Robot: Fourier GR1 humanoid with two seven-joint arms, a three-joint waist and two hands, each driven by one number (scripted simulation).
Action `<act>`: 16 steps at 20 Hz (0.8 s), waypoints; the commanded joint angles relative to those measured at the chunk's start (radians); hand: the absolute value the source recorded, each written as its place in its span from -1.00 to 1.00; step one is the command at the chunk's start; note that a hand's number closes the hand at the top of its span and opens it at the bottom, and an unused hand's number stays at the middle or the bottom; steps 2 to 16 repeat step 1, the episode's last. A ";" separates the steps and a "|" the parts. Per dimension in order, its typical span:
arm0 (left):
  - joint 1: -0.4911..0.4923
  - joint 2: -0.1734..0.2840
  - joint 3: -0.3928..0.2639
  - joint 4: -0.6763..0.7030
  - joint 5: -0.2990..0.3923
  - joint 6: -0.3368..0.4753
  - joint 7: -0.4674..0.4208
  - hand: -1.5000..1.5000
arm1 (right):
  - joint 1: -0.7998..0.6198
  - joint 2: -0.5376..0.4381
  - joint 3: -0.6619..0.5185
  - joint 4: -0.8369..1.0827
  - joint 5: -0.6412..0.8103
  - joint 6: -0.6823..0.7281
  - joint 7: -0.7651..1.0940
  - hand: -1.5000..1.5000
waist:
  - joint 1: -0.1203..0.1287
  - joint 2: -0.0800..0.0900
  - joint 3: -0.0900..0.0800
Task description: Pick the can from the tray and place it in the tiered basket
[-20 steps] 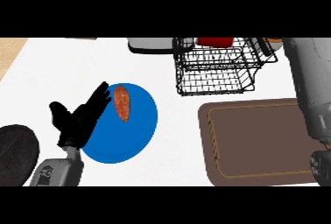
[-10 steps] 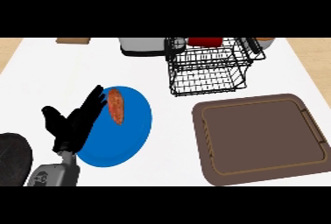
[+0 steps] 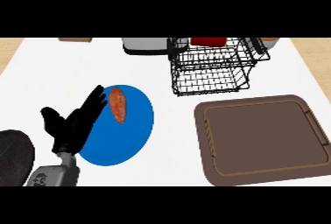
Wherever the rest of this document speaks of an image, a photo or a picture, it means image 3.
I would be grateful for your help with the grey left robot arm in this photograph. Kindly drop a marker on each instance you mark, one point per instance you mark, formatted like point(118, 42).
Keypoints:
point(57, 172)

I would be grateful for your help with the grey pot with orange top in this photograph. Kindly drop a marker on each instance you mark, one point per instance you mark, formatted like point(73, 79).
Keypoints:
point(269, 42)

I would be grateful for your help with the dark round pan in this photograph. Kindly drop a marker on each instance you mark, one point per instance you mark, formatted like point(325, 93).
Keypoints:
point(14, 159)

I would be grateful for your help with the brown rectangular tray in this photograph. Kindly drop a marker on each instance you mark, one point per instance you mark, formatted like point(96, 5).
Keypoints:
point(263, 138)

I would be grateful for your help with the grey and black appliance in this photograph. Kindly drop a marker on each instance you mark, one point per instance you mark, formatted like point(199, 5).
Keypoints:
point(144, 45)

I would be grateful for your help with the blue round plate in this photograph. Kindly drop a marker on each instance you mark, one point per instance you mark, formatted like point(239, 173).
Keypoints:
point(128, 134)

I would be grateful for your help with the orange sweet potato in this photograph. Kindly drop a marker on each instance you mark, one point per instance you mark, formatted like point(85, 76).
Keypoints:
point(116, 105)

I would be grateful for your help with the red can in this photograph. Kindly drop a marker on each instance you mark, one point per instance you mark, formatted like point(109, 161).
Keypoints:
point(208, 41)

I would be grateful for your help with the tan wooden block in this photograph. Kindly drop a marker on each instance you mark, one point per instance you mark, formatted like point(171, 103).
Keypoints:
point(75, 39)

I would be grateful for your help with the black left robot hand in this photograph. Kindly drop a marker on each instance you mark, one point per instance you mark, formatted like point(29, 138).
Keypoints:
point(79, 121)

